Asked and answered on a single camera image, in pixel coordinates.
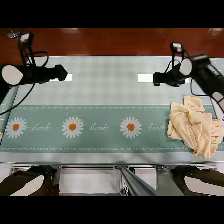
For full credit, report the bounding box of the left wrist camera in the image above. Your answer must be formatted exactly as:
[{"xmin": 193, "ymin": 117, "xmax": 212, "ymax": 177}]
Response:
[{"xmin": 17, "ymin": 31, "xmax": 36, "ymax": 65}]

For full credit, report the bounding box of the beige shirt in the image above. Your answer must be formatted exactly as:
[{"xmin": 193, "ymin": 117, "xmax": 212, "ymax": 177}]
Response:
[{"xmin": 166, "ymin": 95, "xmax": 224, "ymax": 160}]

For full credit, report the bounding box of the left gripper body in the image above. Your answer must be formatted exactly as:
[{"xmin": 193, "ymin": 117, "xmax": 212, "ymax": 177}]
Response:
[{"xmin": 49, "ymin": 63, "xmax": 70, "ymax": 83}]

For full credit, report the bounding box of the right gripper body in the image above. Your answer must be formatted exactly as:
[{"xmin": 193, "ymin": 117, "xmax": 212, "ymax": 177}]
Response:
[{"xmin": 152, "ymin": 68, "xmax": 184, "ymax": 88}]

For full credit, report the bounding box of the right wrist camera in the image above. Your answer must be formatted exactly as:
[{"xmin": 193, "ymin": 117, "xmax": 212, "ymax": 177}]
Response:
[{"xmin": 169, "ymin": 41, "xmax": 185, "ymax": 61}]

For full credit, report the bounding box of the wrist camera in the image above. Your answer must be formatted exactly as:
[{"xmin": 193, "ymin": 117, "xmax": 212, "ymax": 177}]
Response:
[
  {"xmin": 17, "ymin": 31, "xmax": 36, "ymax": 65},
  {"xmin": 169, "ymin": 41, "xmax": 185, "ymax": 61}
]

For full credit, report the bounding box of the black cable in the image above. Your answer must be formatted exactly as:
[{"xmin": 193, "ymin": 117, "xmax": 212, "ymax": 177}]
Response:
[
  {"xmin": 0, "ymin": 49, "xmax": 50, "ymax": 117},
  {"xmin": 189, "ymin": 77, "xmax": 214, "ymax": 98}
]

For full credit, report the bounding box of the silver frame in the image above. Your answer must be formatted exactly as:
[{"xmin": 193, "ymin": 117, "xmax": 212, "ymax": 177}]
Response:
[{"xmin": 0, "ymin": 161, "xmax": 224, "ymax": 197}]

